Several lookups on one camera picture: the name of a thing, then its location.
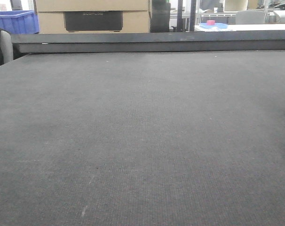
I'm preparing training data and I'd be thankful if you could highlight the brown cardboard box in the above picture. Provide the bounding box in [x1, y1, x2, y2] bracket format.
[35, 0, 151, 34]

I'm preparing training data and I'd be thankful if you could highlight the blue tray on table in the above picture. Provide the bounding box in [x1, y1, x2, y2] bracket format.
[199, 23, 228, 29]

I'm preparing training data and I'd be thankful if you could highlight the pink tape roll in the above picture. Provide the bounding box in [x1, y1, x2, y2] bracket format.
[206, 20, 215, 26]

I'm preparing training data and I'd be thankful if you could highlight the grey chair back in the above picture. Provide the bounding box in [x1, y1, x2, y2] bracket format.
[235, 10, 265, 24]

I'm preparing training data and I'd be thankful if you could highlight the blue plastic crate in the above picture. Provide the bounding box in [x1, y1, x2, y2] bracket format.
[0, 10, 40, 34]

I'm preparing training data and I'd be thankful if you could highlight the black metal rack post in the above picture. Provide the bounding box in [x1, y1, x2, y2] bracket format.
[176, 0, 183, 32]

